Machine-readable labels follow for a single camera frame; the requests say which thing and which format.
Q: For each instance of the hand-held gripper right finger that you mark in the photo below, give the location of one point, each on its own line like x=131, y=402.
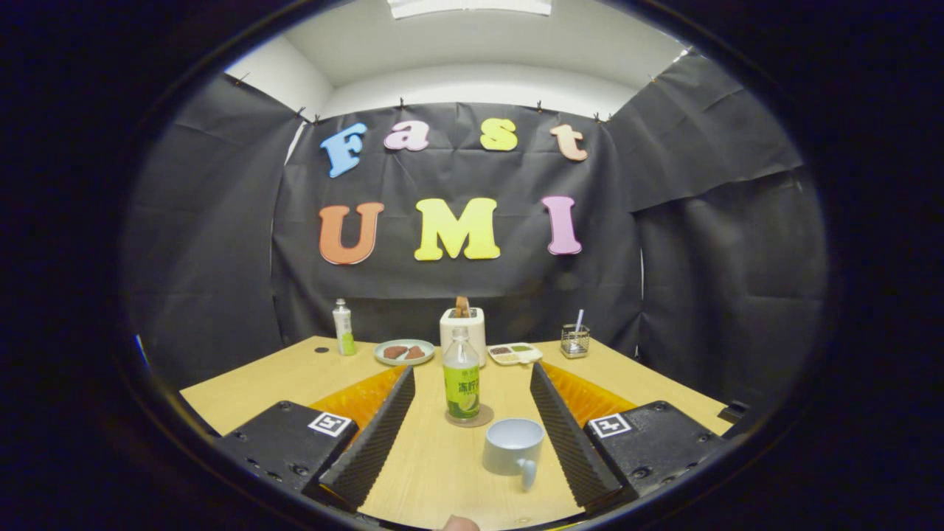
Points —
x=568, y=435

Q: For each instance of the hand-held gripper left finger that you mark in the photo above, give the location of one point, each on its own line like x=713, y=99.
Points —
x=380, y=435

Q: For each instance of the wooden table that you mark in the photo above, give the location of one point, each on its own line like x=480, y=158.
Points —
x=428, y=472

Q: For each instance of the brown bread piece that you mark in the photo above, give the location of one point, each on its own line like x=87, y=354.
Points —
x=394, y=352
x=415, y=353

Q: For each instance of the white bottle green label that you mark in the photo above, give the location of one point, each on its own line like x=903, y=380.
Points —
x=344, y=328

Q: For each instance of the brown toast slice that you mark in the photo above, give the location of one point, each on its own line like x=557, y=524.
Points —
x=462, y=306

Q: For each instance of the round brown coaster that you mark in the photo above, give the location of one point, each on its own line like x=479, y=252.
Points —
x=487, y=417

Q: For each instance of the pale green plate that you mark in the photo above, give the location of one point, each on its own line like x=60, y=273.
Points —
x=404, y=362

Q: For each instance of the clear juice bottle green label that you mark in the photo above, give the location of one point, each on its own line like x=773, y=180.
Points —
x=462, y=394

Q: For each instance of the white spoon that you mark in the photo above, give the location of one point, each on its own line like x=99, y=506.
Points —
x=580, y=317

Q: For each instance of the black backdrop cloth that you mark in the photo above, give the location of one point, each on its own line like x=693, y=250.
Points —
x=206, y=258

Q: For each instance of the white toaster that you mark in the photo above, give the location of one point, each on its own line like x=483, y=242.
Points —
x=481, y=346

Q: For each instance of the white divided dish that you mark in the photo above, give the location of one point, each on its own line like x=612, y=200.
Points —
x=515, y=354

